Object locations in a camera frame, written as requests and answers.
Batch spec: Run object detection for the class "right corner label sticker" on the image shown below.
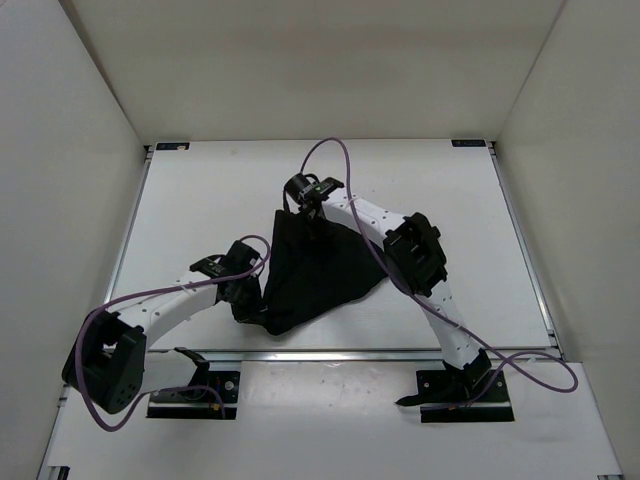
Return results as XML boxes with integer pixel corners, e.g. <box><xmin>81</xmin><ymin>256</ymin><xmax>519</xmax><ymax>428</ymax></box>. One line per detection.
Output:
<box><xmin>451</xmin><ymin>139</ymin><xmax>486</xmax><ymax>148</ymax></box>

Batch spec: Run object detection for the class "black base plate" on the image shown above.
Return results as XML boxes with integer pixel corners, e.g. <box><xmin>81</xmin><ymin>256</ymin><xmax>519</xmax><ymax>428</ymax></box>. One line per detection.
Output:
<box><xmin>395</xmin><ymin>370</ymin><xmax>515</xmax><ymax>424</ymax></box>
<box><xmin>146</xmin><ymin>362</ymin><xmax>241</xmax><ymax>421</ymax></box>

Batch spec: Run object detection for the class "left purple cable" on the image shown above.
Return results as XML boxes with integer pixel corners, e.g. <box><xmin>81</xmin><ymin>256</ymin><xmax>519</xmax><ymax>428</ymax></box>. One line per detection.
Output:
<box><xmin>75</xmin><ymin>234</ymin><xmax>274</xmax><ymax>432</ymax></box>

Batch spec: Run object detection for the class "corner label sticker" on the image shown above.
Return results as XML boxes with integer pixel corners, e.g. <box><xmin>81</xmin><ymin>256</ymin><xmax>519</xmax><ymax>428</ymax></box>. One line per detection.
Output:
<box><xmin>451</xmin><ymin>139</ymin><xmax>486</xmax><ymax>148</ymax></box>
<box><xmin>155</xmin><ymin>142</ymin><xmax>190</xmax><ymax>151</ymax></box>

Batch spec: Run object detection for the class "purple cable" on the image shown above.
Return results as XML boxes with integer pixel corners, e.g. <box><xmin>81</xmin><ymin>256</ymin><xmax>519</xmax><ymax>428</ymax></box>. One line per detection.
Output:
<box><xmin>299</xmin><ymin>138</ymin><xmax>580</xmax><ymax>396</ymax></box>
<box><xmin>75</xmin><ymin>234</ymin><xmax>274</xmax><ymax>432</ymax></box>

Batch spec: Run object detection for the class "left corner label sticker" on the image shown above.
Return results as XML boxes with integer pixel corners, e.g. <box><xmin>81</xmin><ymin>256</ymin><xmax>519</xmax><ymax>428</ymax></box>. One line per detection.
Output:
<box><xmin>155</xmin><ymin>142</ymin><xmax>190</xmax><ymax>151</ymax></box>

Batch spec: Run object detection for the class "black skirt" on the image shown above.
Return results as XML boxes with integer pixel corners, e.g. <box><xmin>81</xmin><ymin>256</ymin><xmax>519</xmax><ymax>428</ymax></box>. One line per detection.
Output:
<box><xmin>259</xmin><ymin>210</ymin><xmax>387</xmax><ymax>336</ymax></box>

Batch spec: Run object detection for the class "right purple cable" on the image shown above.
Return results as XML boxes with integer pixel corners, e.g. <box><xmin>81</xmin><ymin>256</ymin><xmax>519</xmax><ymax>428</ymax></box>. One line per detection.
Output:
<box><xmin>299</xmin><ymin>138</ymin><xmax>580</xmax><ymax>396</ymax></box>

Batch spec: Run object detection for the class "aluminium table rail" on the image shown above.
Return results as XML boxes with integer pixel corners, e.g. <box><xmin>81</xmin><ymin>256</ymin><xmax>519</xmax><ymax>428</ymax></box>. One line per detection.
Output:
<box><xmin>144</xmin><ymin>349</ymin><xmax>561</xmax><ymax>364</ymax></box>

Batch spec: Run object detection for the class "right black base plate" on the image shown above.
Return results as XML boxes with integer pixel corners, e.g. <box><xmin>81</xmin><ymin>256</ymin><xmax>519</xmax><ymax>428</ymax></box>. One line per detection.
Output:
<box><xmin>395</xmin><ymin>370</ymin><xmax>515</xmax><ymax>424</ymax></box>

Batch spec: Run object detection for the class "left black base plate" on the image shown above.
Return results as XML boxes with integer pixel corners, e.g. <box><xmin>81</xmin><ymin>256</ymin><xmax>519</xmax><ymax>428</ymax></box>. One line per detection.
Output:
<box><xmin>146</xmin><ymin>362</ymin><xmax>241</xmax><ymax>421</ymax></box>

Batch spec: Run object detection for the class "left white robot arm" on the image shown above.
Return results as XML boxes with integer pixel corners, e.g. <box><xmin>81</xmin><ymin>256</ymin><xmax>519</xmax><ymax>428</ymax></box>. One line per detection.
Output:
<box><xmin>61</xmin><ymin>238</ymin><xmax>267</xmax><ymax>414</ymax></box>

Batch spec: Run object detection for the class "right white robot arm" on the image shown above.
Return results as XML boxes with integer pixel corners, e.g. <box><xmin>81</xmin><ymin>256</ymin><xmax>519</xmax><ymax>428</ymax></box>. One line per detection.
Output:
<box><xmin>283</xmin><ymin>173</ymin><xmax>491</xmax><ymax>403</ymax></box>

